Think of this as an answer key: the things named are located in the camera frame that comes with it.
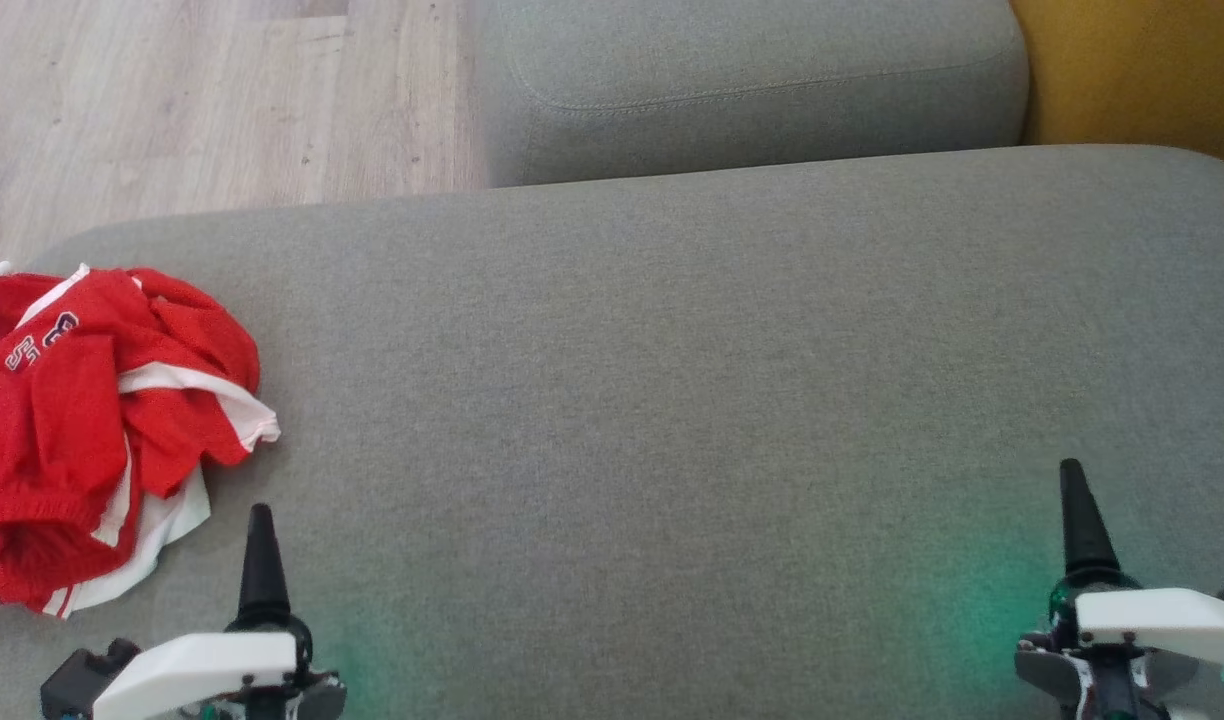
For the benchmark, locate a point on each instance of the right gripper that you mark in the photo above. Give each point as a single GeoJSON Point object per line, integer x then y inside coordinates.
{"type": "Point", "coordinates": [1162, 620]}

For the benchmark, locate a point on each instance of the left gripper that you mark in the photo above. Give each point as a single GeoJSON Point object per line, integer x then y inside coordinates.
{"type": "Point", "coordinates": [202, 670]}

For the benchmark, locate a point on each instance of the red and white basketball jersey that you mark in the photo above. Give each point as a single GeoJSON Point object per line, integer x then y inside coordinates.
{"type": "Point", "coordinates": [187, 330]}

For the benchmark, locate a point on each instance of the mustard yellow pillow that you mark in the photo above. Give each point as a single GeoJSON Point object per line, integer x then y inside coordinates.
{"type": "Point", "coordinates": [1142, 70]}

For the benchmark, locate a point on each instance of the grey sofa back cushion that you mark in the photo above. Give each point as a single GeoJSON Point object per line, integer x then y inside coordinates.
{"type": "Point", "coordinates": [752, 90]}

